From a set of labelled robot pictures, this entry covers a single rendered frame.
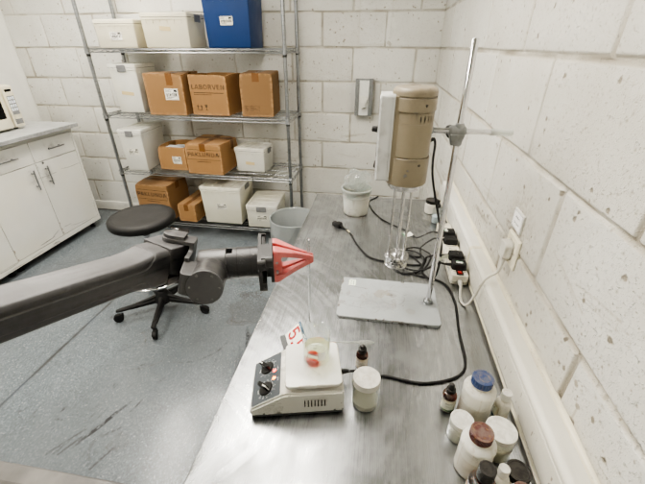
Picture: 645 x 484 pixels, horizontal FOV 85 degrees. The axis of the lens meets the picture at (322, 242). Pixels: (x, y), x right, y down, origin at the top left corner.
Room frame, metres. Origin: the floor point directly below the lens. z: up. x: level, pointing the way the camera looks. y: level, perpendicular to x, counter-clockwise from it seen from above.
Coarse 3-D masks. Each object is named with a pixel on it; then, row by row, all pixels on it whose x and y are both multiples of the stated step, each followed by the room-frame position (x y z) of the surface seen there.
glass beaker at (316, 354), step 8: (304, 328) 0.58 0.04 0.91; (312, 328) 0.59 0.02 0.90; (320, 328) 0.59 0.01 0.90; (328, 328) 0.58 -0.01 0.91; (304, 336) 0.58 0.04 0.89; (312, 336) 0.59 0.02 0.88; (320, 336) 0.59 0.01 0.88; (328, 336) 0.57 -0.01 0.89; (304, 344) 0.55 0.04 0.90; (312, 344) 0.53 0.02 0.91; (320, 344) 0.53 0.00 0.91; (328, 344) 0.55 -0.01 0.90; (304, 352) 0.55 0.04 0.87; (312, 352) 0.53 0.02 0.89; (320, 352) 0.53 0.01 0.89; (328, 352) 0.55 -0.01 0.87; (304, 360) 0.55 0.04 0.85; (312, 360) 0.53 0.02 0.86; (320, 360) 0.53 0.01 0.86; (328, 360) 0.55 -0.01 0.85; (312, 368) 0.53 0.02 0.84; (320, 368) 0.53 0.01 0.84
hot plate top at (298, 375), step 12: (288, 348) 0.59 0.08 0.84; (300, 348) 0.59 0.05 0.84; (336, 348) 0.59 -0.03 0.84; (288, 360) 0.56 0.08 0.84; (300, 360) 0.56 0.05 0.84; (336, 360) 0.56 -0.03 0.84; (288, 372) 0.53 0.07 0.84; (300, 372) 0.53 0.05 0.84; (312, 372) 0.53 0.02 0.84; (324, 372) 0.53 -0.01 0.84; (336, 372) 0.53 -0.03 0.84; (288, 384) 0.49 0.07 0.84; (300, 384) 0.49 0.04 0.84; (312, 384) 0.49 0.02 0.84; (324, 384) 0.49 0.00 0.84; (336, 384) 0.49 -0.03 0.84
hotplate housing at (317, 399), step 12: (348, 372) 0.57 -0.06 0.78; (252, 384) 0.55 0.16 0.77; (276, 396) 0.49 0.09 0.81; (288, 396) 0.48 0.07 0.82; (300, 396) 0.48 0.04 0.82; (312, 396) 0.48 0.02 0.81; (324, 396) 0.49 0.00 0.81; (336, 396) 0.49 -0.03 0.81; (252, 408) 0.48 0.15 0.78; (264, 408) 0.48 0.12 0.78; (276, 408) 0.48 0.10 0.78; (288, 408) 0.48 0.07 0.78; (300, 408) 0.48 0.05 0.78; (312, 408) 0.48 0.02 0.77; (324, 408) 0.49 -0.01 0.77; (336, 408) 0.49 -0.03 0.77
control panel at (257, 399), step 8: (280, 352) 0.60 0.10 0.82; (264, 360) 0.60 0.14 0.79; (272, 360) 0.59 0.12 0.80; (280, 360) 0.58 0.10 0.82; (256, 368) 0.58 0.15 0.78; (280, 368) 0.55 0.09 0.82; (256, 376) 0.56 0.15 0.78; (264, 376) 0.55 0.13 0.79; (272, 376) 0.54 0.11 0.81; (256, 384) 0.54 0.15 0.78; (256, 392) 0.52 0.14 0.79; (272, 392) 0.50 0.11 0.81; (256, 400) 0.49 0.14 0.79; (264, 400) 0.49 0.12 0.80
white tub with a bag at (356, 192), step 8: (352, 176) 1.51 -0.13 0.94; (360, 176) 1.51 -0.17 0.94; (368, 176) 1.53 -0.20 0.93; (344, 184) 1.52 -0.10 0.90; (352, 184) 1.49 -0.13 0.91; (360, 184) 1.49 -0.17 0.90; (368, 184) 1.58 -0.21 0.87; (344, 192) 1.50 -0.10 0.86; (352, 192) 1.48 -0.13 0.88; (360, 192) 1.48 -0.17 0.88; (368, 192) 1.49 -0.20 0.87; (344, 200) 1.52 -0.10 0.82; (352, 200) 1.48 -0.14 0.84; (360, 200) 1.48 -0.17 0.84; (368, 200) 1.51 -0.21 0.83; (344, 208) 1.53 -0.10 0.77; (352, 208) 1.49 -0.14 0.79; (360, 208) 1.48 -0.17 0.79; (352, 216) 1.49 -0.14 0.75; (360, 216) 1.49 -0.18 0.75
